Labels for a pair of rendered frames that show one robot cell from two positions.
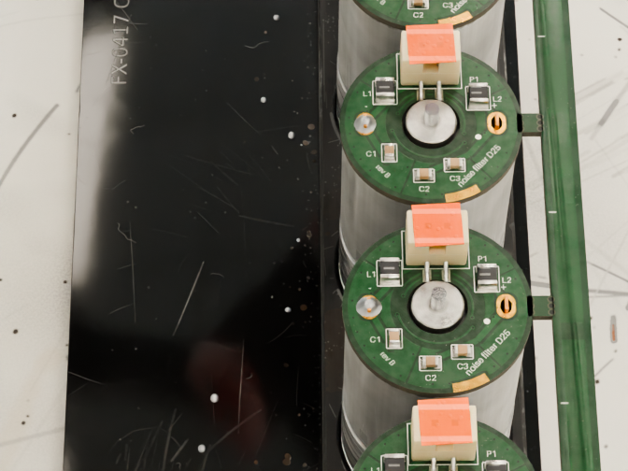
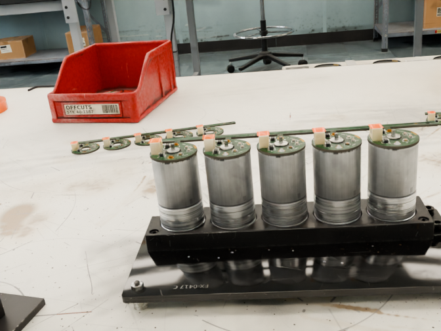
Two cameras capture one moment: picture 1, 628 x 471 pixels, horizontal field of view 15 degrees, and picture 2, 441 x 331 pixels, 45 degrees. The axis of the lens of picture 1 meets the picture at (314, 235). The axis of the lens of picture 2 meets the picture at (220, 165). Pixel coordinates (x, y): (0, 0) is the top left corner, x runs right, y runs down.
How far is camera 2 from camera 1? 0.35 m
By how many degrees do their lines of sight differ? 67
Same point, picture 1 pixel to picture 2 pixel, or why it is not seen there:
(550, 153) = (289, 132)
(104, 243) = (270, 286)
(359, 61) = (243, 182)
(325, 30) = (205, 231)
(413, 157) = (291, 145)
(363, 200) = (298, 163)
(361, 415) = (353, 182)
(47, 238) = (256, 319)
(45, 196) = (239, 320)
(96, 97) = (212, 289)
